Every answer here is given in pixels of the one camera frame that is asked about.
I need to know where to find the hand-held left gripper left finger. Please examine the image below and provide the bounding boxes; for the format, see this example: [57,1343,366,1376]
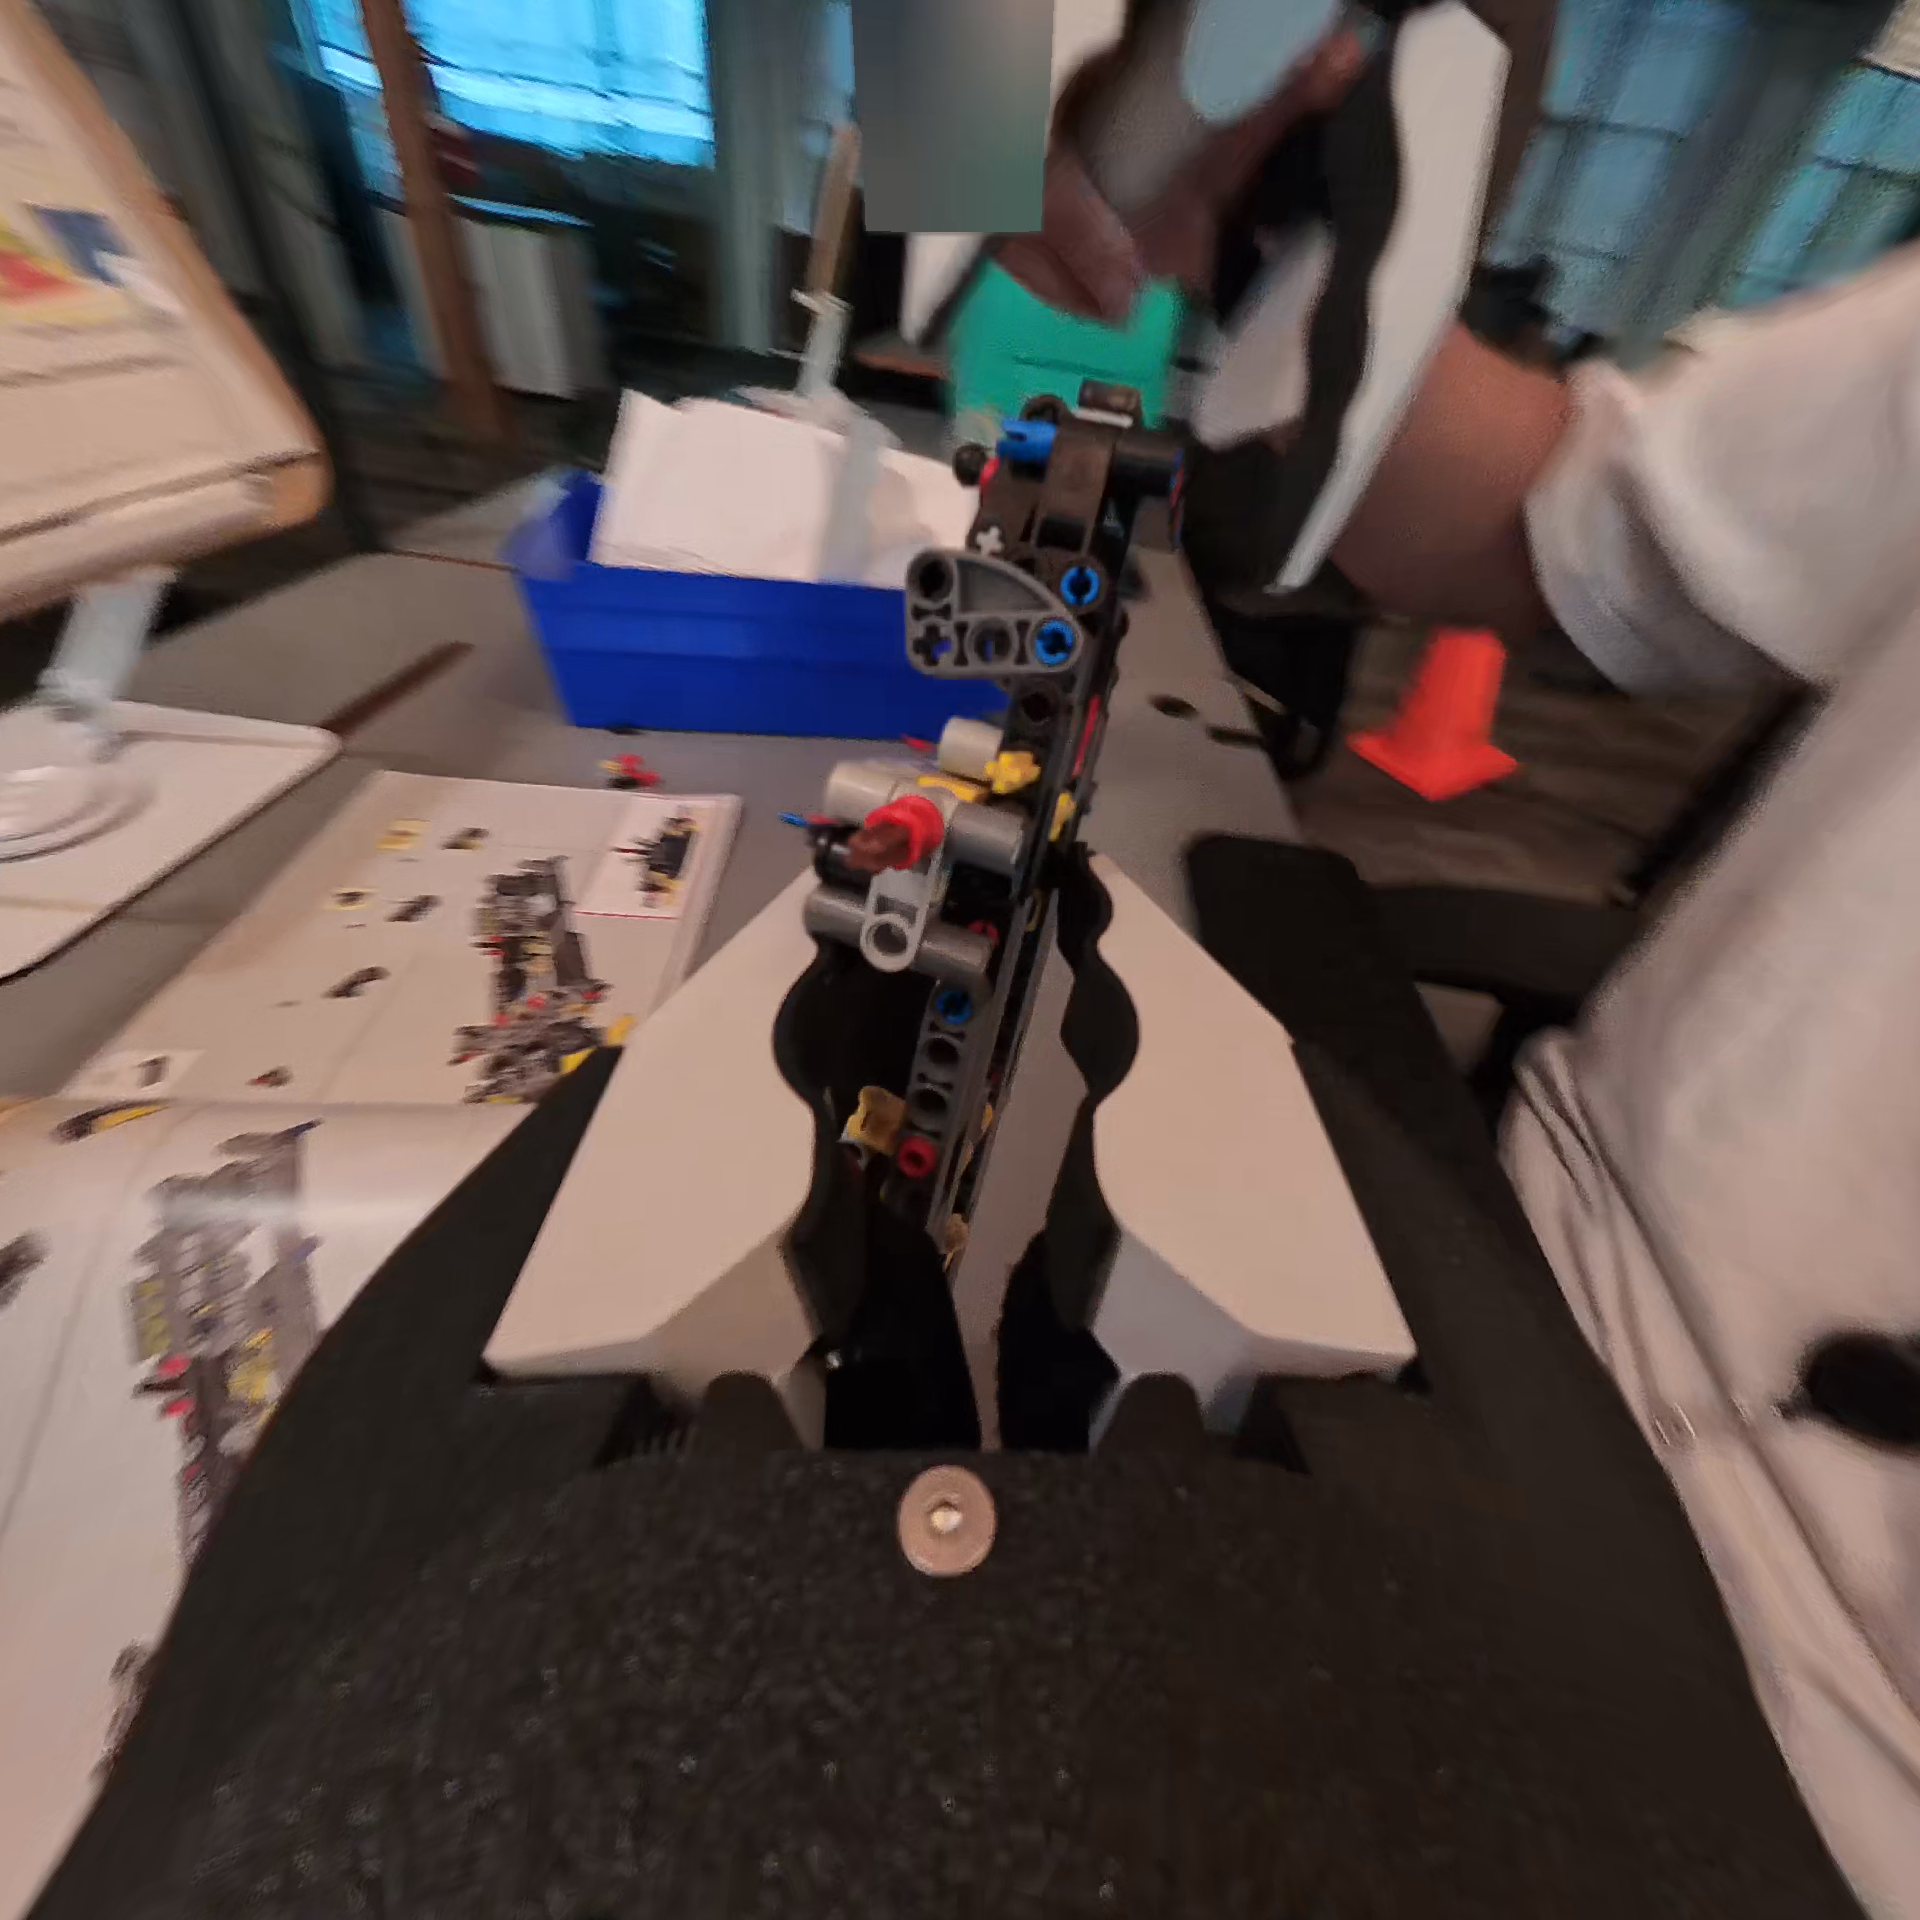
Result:
[479,911,988,1450]

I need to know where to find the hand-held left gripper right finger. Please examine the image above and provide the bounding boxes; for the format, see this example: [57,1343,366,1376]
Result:
[995,853,1421,1445]

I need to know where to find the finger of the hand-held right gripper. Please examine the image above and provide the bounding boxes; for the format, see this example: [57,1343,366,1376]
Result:
[1195,227,1346,455]
[1271,0,1513,595]

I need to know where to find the lego instruction booklet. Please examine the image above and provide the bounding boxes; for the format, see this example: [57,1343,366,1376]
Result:
[0,767,747,1883]

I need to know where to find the grey lego car chassis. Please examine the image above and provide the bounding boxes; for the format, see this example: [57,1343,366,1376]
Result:
[801,378,1190,1280]

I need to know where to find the person's right hand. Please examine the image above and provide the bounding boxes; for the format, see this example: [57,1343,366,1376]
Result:
[995,27,1220,326]

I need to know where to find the teal storage bin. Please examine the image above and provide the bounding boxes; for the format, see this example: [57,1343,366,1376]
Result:
[949,275,1190,431]

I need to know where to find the black perforated pad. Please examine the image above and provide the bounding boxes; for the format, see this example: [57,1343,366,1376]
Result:
[1183,831,1505,1086]

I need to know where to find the orange traffic cone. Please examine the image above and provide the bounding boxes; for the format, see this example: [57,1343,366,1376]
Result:
[1343,624,1521,802]

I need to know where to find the blue plastic bin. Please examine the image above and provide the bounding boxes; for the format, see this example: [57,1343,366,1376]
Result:
[502,470,1010,739]

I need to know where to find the person's white shirt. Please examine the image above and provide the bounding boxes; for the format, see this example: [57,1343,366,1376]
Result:
[1499,255,1920,1920]

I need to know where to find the white paper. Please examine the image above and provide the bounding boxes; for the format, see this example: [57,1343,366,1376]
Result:
[591,385,980,590]

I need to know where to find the window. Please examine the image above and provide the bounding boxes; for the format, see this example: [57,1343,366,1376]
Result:
[293,0,719,174]

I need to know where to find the wooden beam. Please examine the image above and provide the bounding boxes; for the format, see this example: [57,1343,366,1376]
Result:
[357,0,507,440]

